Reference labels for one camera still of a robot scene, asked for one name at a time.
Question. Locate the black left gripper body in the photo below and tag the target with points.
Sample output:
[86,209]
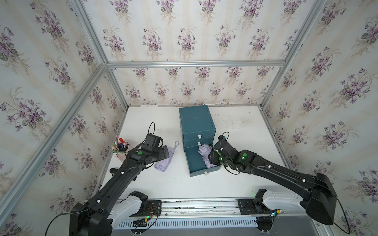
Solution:
[161,154]

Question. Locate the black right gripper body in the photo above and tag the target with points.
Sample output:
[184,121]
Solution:
[214,159]

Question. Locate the teal bottom drawer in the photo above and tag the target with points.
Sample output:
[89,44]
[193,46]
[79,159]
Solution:
[196,164]

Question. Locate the teal drawer cabinet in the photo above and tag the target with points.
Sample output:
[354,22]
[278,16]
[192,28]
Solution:
[197,126]

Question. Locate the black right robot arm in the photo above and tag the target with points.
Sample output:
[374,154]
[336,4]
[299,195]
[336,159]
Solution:
[317,196]

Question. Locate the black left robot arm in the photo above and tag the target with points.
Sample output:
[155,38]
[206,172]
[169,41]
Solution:
[99,215]

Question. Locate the cup of coloured pens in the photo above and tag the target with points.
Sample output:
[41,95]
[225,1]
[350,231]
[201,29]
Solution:
[120,149]

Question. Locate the white ventilation grille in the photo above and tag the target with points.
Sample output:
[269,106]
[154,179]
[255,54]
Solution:
[199,223]

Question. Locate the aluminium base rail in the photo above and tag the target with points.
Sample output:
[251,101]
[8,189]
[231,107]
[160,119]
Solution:
[203,207]

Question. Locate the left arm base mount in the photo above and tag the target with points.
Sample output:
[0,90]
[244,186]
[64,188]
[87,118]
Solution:
[148,207]

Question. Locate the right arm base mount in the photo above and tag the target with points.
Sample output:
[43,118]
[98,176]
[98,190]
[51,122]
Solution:
[255,205]

